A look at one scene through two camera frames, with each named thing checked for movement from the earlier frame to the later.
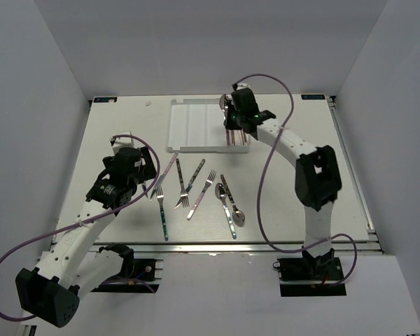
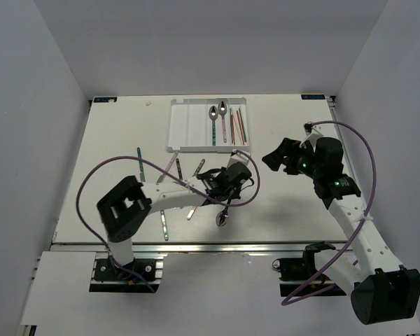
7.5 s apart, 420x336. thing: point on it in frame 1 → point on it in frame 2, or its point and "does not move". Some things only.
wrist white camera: [240, 85] → [313, 132]
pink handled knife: [162, 177] does not move
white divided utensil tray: [197, 126] does not move
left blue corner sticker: [105, 99] does not move
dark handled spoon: [238, 216] → [222, 215]
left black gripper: [149, 170] → [236, 192]
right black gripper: [227, 122] → [290, 149]
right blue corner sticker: [313, 96] does not move
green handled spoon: [220, 192] → [213, 114]
